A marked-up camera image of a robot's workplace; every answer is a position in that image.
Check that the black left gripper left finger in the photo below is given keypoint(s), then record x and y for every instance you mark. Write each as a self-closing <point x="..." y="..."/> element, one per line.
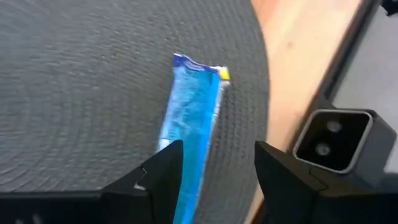
<point x="155" y="186"/>

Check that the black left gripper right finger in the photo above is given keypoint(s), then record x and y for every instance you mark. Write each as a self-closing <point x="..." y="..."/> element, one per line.
<point x="289" y="193"/>

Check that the white green snack bag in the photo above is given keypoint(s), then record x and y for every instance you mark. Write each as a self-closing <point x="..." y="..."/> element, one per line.
<point x="192" y="109"/>

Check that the round grey woven placemat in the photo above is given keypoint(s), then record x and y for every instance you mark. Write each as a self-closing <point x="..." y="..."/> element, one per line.
<point x="77" y="93"/>

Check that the grey table-level camera box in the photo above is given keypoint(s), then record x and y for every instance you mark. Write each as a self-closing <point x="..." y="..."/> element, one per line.
<point x="339" y="140"/>

